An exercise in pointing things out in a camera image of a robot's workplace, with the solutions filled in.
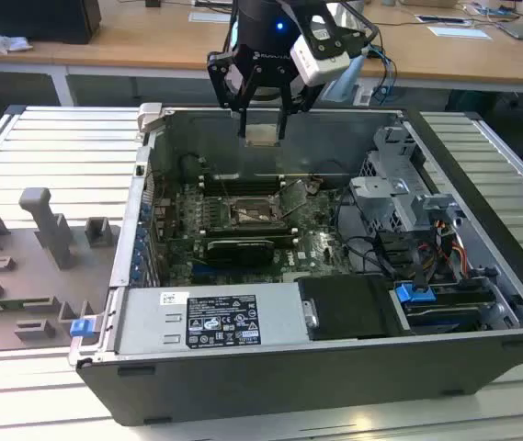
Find wooden desk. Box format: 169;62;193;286
0;0;523;107

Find blue case latch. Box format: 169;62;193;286
70;319;95;339

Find black graphics card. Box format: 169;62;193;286
205;237;275;268

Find metal socket cover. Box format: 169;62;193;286
279;179;311;218

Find grey parts rack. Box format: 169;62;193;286
0;187;122;355

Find silver metal drive cage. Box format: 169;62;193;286
348;126;464;235

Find green motherboard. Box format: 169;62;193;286
148;178;381;288

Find crumpled white paper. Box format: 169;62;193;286
0;25;32;55

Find hard disk in blue carrier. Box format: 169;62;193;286
392;280;501;334

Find grey case latch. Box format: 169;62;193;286
135;103;165;134

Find grey desk grommet plate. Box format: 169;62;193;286
188;11;233;23

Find CPU socket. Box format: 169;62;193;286
226;195;285;229

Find silver power supply unit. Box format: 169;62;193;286
113;282;317;355

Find square silver CPU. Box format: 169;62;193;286
244;123;283;148

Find black cable bundle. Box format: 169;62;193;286
334;183;427;295

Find black camera bracket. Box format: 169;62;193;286
306;13;369;61

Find black RAM slot bank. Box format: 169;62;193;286
201;173;286;194
199;225;300;241

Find orange yellow power wires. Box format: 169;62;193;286
419;220;469;277

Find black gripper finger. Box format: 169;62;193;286
206;50;262;140
275;66;325;141

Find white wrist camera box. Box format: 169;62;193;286
290;34;350;87

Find black open PC case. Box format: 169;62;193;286
68;101;523;426

